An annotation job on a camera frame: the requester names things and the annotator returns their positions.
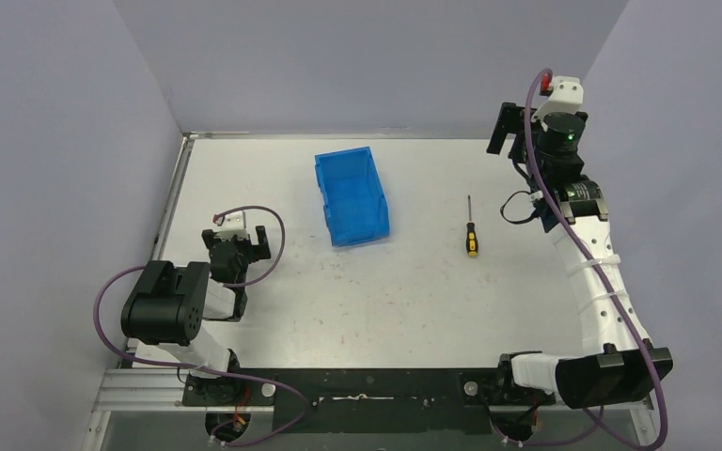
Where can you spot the aluminium front rail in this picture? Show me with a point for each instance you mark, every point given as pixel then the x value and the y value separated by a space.
pixel 159 390

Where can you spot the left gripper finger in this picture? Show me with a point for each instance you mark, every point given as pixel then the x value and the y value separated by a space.
pixel 262 248
pixel 209 238

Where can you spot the blue plastic bin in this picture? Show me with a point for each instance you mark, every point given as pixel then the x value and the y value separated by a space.
pixel 354 203

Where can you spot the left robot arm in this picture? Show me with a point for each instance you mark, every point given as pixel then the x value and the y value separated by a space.
pixel 169 304

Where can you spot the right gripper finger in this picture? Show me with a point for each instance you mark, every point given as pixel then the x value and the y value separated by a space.
pixel 510 121
pixel 583 117

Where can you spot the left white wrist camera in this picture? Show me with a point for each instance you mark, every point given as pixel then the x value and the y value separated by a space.
pixel 231 226

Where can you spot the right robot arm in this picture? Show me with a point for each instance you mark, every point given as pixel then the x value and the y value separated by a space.
pixel 612 367

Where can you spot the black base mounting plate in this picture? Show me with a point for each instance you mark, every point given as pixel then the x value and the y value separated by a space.
pixel 462 399

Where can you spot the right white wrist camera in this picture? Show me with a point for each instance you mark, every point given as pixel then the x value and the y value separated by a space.
pixel 563 95

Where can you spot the black yellow handled screwdriver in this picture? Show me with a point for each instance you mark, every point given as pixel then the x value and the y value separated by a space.
pixel 471 240

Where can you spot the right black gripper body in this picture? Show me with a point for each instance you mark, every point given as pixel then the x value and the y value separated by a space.
pixel 541 158

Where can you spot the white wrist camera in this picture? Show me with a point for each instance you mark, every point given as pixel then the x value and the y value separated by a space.
pixel 231 226
pixel 563 95

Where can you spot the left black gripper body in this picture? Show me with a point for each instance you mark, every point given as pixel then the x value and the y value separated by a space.
pixel 236 243

